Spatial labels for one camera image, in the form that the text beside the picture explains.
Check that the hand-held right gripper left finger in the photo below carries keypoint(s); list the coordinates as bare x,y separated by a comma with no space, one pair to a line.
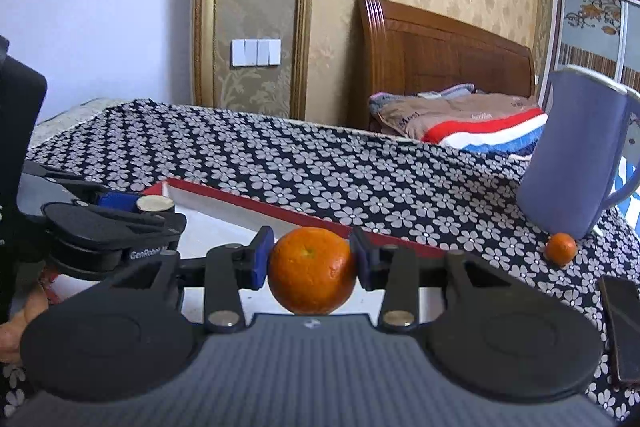
262,257

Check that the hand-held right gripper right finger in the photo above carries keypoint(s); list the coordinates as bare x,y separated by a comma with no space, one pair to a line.
361,259

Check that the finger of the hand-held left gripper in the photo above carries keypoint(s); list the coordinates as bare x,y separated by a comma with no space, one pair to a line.
120,200
100,229

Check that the large orange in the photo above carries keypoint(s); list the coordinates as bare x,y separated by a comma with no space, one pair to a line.
311,270

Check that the red cardboard box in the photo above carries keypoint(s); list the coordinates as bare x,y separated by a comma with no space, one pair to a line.
215,222

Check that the person's left hand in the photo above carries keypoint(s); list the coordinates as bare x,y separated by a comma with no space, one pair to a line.
15,337

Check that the beige patterned mattress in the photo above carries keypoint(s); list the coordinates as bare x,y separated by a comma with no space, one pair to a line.
70,117

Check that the black floral cloth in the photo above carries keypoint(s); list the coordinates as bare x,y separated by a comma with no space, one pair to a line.
300,157

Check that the brown striped quilt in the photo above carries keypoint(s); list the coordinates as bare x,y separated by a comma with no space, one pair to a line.
450,119

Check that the folded grey blue clothing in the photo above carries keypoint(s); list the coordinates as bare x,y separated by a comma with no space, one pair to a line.
400,96

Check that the small orange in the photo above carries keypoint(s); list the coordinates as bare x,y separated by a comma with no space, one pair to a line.
560,248

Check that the wooden bed headboard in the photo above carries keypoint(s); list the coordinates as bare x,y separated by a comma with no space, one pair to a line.
440,57

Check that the purple plastic pitcher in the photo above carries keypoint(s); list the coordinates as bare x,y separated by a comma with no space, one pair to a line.
575,157

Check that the black smartphone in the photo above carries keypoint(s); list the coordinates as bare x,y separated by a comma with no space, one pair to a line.
622,332

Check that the wardrobe sliding door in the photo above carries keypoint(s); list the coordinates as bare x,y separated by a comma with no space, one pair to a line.
590,37

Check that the white wall switch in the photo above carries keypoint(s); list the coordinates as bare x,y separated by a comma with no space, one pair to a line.
256,52

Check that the gold wall frame moulding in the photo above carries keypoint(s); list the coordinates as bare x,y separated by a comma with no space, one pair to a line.
202,7

